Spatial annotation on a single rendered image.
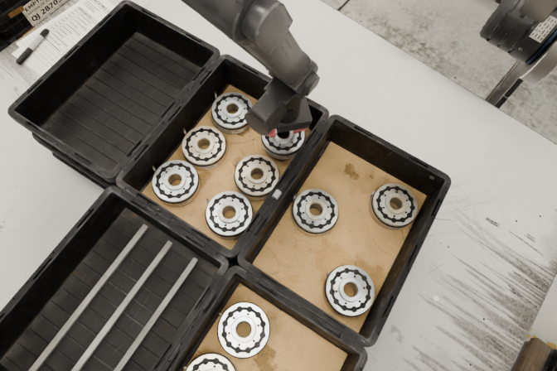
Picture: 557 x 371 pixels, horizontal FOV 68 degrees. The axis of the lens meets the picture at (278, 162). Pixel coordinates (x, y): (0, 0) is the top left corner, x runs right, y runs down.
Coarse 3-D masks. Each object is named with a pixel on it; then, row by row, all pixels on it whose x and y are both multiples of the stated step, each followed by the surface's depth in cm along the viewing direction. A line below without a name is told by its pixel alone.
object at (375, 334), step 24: (336, 120) 94; (312, 144) 91; (384, 144) 92; (432, 168) 90; (264, 216) 84; (432, 216) 86; (240, 264) 80; (408, 264) 81; (288, 288) 78; (312, 312) 77; (384, 312) 79; (360, 336) 76
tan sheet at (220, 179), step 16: (208, 112) 104; (240, 144) 101; (256, 144) 101; (224, 160) 99; (240, 160) 99; (288, 160) 100; (208, 176) 97; (224, 176) 97; (256, 176) 98; (144, 192) 95; (208, 192) 96; (176, 208) 94; (192, 208) 94; (256, 208) 95; (192, 224) 92; (224, 240) 91
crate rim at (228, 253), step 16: (240, 64) 98; (192, 96) 94; (176, 112) 94; (320, 112) 95; (160, 128) 90; (320, 128) 92; (144, 144) 89; (304, 144) 91; (288, 176) 88; (128, 192) 84; (272, 192) 86; (160, 208) 83; (256, 224) 83; (208, 240) 83; (240, 240) 82
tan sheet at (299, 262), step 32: (320, 160) 100; (352, 160) 101; (352, 192) 97; (416, 192) 98; (288, 224) 94; (352, 224) 94; (288, 256) 91; (320, 256) 91; (352, 256) 91; (384, 256) 92; (320, 288) 88; (352, 288) 89; (352, 320) 86
